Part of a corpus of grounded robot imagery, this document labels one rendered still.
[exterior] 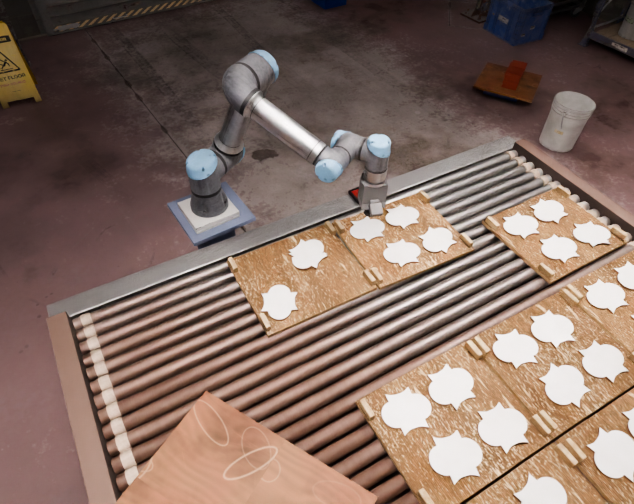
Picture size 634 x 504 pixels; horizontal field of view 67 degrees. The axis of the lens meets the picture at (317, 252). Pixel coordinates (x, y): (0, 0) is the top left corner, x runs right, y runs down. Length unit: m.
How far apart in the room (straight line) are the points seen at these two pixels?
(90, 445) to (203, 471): 0.34
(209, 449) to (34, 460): 1.46
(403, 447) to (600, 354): 0.70
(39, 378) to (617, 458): 2.45
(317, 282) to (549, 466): 0.85
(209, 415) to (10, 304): 2.06
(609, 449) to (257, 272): 1.15
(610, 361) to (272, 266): 1.10
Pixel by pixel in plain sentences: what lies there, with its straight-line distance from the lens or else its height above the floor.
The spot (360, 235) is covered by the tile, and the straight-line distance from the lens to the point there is 1.79.
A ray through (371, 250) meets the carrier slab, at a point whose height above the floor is 0.94.
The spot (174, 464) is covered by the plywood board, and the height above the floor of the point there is 1.04.
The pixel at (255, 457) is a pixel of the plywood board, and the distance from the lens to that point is 1.26.
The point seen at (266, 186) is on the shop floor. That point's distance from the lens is 3.45.
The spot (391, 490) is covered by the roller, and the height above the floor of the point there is 0.92.
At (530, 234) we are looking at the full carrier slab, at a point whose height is 0.94.
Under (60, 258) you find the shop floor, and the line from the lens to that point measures 3.30.
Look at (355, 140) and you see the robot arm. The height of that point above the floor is 1.32.
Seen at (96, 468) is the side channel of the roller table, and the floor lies 0.95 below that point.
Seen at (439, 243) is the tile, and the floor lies 0.95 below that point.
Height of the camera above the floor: 2.22
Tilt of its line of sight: 48 degrees down
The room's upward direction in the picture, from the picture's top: 2 degrees clockwise
